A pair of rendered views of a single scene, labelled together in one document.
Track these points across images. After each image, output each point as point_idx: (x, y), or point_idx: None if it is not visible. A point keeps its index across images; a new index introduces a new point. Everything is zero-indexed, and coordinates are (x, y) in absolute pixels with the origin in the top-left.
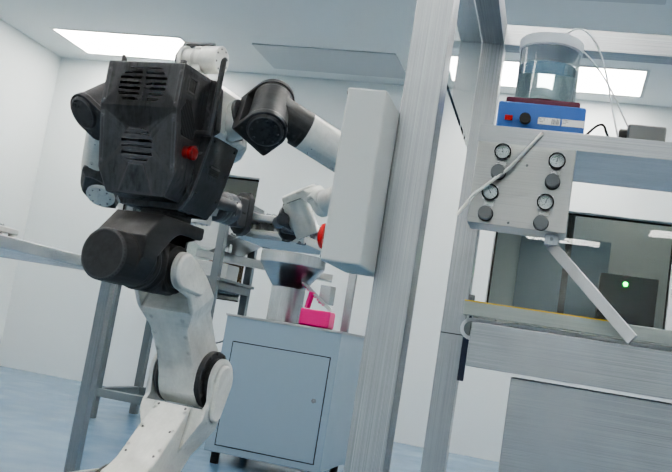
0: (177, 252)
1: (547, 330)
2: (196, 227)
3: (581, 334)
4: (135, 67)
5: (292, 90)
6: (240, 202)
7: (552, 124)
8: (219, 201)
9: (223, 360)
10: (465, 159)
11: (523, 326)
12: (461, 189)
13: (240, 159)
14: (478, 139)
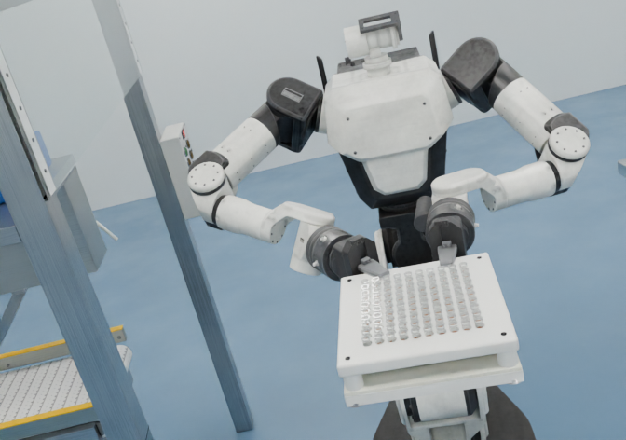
0: (384, 228)
1: (46, 363)
2: (378, 213)
3: (14, 370)
4: (401, 53)
5: (266, 90)
6: (427, 225)
7: None
8: (357, 192)
9: None
10: (62, 211)
11: (69, 357)
12: (79, 254)
13: (342, 154)
14: (76, 170)
